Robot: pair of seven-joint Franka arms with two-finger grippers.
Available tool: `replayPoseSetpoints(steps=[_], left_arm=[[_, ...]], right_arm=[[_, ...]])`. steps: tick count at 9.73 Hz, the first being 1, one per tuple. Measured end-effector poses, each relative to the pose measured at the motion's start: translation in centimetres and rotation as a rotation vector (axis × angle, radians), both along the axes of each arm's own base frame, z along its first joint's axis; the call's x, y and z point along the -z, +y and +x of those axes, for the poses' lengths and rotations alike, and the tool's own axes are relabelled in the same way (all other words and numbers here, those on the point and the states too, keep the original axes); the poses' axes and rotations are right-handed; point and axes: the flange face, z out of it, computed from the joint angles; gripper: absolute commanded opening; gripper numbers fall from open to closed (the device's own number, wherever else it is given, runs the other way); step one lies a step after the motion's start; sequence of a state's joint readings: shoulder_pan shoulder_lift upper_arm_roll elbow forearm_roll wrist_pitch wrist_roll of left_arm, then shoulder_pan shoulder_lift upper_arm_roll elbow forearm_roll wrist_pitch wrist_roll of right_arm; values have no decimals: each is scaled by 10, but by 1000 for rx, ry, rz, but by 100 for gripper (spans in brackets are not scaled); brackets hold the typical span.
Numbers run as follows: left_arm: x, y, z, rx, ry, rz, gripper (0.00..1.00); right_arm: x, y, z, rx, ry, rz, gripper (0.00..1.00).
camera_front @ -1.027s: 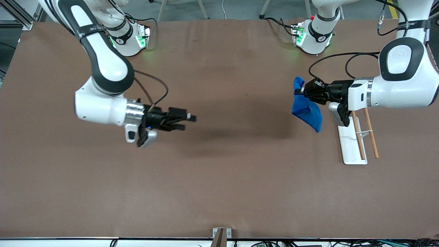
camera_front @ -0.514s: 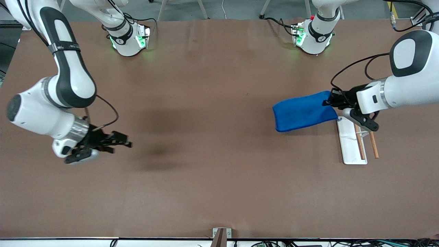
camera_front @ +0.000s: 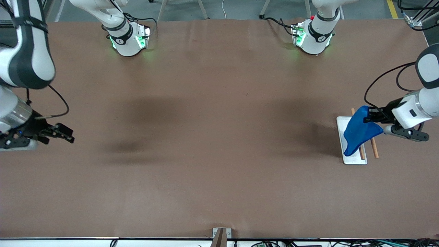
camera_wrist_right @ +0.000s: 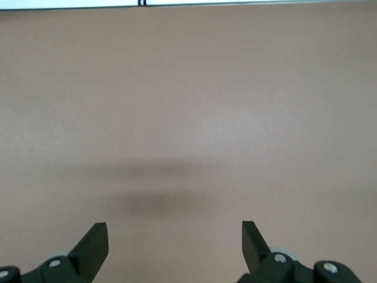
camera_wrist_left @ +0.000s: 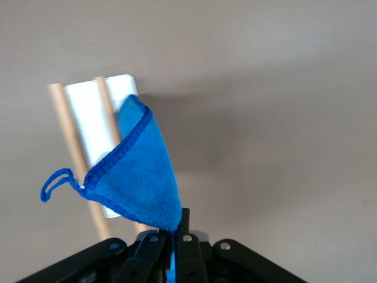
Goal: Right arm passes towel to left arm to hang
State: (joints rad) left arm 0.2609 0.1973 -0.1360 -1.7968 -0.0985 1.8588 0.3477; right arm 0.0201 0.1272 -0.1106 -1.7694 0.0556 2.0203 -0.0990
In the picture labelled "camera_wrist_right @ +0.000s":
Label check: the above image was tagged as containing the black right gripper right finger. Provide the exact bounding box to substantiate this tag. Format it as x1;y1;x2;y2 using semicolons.
236;220;362;283

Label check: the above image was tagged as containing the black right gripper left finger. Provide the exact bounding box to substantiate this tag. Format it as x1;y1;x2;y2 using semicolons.
0;222;110;283

